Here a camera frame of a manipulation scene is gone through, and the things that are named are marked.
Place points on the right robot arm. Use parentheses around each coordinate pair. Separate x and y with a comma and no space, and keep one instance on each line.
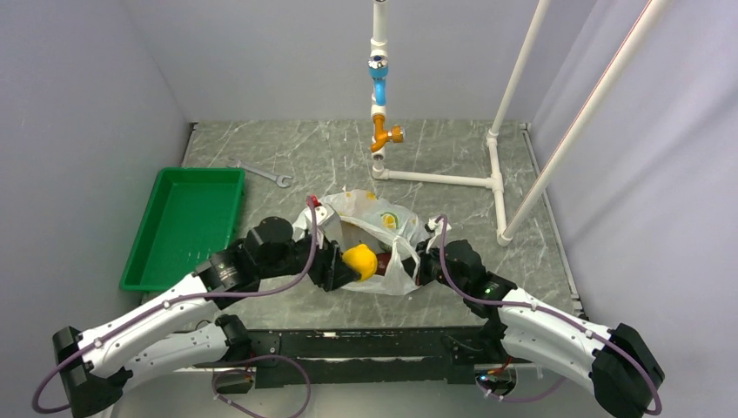
(614,364)

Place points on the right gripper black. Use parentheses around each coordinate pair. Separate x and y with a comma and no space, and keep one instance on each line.
(422,278)

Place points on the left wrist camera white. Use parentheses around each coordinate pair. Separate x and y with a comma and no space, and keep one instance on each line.
(324,219)

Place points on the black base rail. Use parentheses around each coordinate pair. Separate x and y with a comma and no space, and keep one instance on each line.
(370,355)

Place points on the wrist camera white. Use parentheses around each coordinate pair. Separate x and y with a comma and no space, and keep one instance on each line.
(437,229)
(324,219)

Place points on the orange pipe valve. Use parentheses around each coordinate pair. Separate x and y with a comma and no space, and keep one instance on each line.
(382,136)

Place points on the silver wrench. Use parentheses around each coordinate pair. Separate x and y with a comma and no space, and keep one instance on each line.
(280,180)

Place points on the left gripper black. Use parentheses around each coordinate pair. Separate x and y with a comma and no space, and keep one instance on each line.
(329,272)

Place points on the white diagonal pole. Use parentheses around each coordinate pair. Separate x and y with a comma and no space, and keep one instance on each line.
(648,17)

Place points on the green plastic tray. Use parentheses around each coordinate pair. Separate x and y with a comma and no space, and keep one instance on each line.
(191,214)

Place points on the white plastic bag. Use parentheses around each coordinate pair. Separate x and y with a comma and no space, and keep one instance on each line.
(385,228)

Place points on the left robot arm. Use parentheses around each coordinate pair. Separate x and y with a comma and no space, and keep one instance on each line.
(188,324)

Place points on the dark red fake fruit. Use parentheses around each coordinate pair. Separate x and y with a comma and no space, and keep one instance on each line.
(383,263)

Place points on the blue pipe valve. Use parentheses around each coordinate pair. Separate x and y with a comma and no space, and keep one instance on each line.
(378,68)

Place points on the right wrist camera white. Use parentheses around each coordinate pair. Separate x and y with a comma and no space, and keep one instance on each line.
(437,229)

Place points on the yellow fake lemon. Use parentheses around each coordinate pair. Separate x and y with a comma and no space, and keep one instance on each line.
(362,260)

